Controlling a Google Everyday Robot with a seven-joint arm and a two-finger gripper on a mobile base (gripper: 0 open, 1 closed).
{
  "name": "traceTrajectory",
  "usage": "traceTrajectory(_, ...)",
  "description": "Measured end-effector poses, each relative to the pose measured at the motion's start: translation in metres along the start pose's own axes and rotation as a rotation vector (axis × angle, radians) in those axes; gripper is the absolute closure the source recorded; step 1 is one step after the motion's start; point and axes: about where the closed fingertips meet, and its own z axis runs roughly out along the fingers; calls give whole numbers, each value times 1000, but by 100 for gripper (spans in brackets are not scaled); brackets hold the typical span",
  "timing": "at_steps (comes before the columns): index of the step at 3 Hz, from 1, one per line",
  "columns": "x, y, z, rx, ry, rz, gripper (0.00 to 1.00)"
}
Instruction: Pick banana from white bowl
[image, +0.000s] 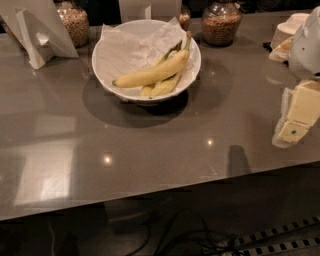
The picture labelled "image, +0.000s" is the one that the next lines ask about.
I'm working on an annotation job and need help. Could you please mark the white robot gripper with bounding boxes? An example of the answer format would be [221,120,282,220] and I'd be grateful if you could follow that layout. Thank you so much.
[272,7,320,149]

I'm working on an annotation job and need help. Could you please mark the yellow banana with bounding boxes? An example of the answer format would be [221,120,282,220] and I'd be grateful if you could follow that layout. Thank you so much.
[112,31,191,88]
[150,72,182,98]

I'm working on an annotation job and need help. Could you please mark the white ceramic bowl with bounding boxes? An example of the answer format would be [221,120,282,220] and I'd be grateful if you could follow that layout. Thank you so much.
[92,18,201,105]

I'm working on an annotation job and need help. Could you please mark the white paper bowl liner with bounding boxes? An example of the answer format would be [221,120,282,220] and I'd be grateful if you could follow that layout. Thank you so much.
[92,17,186,89]

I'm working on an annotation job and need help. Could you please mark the white box behind bowl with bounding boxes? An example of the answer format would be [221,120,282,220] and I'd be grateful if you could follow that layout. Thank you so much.
[118,0,182,23]

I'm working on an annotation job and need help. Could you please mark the stack of white paper plates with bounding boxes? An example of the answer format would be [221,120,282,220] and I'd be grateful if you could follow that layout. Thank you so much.
[269,13,308,62]

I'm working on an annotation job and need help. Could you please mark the black white striped floor strip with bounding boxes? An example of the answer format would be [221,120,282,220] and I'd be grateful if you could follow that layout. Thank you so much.
[218,215,320,248]

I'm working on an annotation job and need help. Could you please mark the right glass jar of nuts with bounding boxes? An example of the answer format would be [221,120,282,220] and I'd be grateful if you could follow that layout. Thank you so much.
[202,0,242,46]

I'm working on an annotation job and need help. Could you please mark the glass jar of nuts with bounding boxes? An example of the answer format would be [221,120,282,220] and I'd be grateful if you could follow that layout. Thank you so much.
[54,0,89,48]
[202,0,242,46]

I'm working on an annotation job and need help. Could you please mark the small middle glass jar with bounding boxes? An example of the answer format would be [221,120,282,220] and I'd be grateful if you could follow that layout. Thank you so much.
[179,6,191,31]

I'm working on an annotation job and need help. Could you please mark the left glass jar of nuts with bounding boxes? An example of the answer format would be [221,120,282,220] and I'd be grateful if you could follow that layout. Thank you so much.
[54,0,89,48]

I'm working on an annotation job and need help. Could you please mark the white napkin holder left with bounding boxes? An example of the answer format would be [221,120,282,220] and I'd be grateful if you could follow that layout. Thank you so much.
[0,0,78,69]

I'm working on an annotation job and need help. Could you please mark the black cables on floor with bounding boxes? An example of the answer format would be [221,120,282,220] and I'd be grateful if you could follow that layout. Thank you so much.
[124,208,241,256]

